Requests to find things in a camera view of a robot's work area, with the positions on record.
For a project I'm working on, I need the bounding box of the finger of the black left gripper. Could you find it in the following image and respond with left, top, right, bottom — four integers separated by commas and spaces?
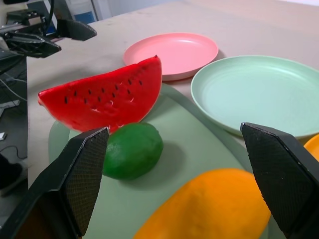
4, 32, 62, 59
57, 18, 98, 42

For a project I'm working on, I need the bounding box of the red watermelon slice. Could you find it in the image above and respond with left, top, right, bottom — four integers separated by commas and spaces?
37, 55, 163, 134

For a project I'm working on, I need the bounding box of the orange fruit at edge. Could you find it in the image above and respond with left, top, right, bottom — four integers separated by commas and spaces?
304, 133, 319, 161

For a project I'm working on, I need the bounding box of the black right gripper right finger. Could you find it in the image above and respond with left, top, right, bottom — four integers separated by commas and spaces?
240, 121, 319, 239

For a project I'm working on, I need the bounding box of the light green plate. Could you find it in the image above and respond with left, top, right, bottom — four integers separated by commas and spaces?
190, 55, 319, 140

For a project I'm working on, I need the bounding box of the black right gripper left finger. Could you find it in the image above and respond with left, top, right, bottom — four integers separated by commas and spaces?
0, 126, 110, 239

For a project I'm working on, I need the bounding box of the orange mango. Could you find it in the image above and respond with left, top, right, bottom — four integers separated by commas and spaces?
133, 168, 273, 239

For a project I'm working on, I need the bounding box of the green round fruit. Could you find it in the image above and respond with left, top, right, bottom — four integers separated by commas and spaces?
102, 122, 164, 181

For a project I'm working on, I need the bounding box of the pink plate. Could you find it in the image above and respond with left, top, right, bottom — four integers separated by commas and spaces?
123, 32, 219, 82

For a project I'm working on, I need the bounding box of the pale green tray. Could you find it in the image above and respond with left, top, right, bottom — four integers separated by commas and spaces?
48, 83, 271, 239

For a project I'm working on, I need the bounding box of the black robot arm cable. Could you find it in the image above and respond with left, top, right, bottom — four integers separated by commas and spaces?
41, 0, 56, 36

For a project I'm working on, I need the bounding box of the blue box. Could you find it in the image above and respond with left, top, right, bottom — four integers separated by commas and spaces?
74, 11, 97, 25

